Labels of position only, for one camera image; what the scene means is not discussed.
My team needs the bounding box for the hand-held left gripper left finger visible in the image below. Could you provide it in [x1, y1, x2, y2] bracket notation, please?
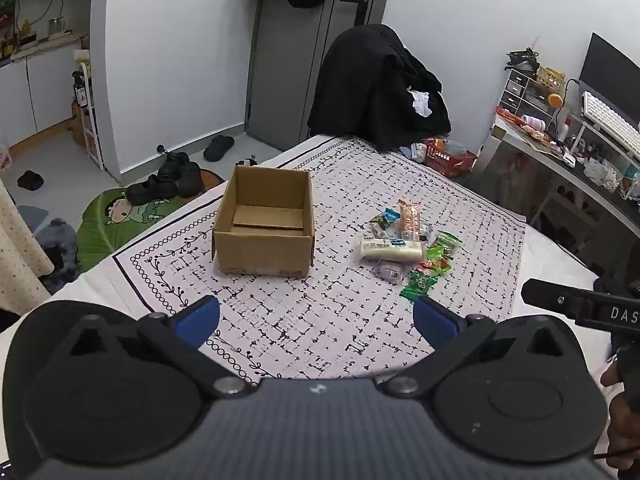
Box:
[65, 295, 253, 398]

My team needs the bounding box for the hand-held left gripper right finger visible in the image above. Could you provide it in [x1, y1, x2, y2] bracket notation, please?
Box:
[382, 295, 563, 398]

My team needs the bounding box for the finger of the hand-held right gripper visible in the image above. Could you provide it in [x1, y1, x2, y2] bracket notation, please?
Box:
[521, 277, 594, 320]

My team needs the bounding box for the purple clear snack packet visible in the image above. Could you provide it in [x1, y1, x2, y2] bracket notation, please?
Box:
[372, 260, 406, 283]

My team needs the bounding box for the white long cake packet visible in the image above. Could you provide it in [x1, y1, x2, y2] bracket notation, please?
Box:
[357, 237, 426, 263]

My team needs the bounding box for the cardboard box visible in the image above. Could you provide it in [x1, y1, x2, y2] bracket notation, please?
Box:
[212, 165, 316, 278]

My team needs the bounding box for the orange biscuit packet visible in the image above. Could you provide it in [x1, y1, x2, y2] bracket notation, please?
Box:
[397, 200, 423, 243]

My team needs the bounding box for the person's right hand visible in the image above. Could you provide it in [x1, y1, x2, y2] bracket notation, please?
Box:
[600, 356, 640, 480]

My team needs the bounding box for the printed blanket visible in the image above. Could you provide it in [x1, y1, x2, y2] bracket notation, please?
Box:
[112, 135, 528, 381]

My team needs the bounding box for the white desk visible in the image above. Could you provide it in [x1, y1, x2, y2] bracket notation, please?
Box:
[480, 110, 640, 241]

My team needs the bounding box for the green cartoon mat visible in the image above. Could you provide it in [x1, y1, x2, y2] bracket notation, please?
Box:
[76, 165, 226, 273]

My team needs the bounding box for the black shoe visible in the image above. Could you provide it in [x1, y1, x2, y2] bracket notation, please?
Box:
[177, 161, 202, 197]
[157, 151, 191, 181]
[126, 175, 178, 206]

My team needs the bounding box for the red plastic basket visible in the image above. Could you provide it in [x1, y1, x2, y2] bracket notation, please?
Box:
[422, 139, 478, 177]

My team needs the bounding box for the grey fluffy mat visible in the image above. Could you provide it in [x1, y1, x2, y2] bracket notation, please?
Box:
[37, 217, 81, 296]

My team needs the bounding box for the black slipper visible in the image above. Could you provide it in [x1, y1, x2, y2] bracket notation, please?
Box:
[17, 170, 47, 191]
[203, 135, 235, 162]

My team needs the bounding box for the white keyboard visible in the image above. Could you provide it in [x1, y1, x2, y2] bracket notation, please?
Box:
[582, 91, 640, 158]

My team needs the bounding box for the beige dotted tablecloth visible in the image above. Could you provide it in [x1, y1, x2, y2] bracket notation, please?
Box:
[0, 180, 55, 316]

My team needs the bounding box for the blue-grey mat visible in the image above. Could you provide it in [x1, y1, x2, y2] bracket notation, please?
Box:
[15, 205, 48, 233]

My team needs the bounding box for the grey drawer organizer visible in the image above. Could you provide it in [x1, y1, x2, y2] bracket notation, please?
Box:
[499, 67, 536, 113]

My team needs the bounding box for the white cloth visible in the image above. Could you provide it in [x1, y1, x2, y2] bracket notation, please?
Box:
[407, 87, 433, 116]

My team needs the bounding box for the woven basket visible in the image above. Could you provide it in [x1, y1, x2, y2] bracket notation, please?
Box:
[537, 66, 566, 92]

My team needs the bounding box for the white shelf rack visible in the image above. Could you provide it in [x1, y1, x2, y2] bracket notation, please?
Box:
[75, 49, 106, 171]

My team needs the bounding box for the black monitor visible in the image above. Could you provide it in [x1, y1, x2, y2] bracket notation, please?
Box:
[579, 32, 640, 133]

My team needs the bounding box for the black coat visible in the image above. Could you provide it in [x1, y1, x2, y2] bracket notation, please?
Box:
[307, 24, 451, 151]

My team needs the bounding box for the grey door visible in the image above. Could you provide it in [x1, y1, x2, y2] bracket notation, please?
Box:
[245, 0, 396, 151]

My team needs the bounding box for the white kitchen cabinet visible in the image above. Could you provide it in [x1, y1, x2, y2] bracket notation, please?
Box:
[0, 35, 91, 151]

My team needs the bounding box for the black strappy bag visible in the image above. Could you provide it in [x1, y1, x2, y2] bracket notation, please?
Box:
[505, 47, 541, 76]

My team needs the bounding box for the black door handle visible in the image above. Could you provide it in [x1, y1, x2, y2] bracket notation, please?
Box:
[340, 0, 372, 26]

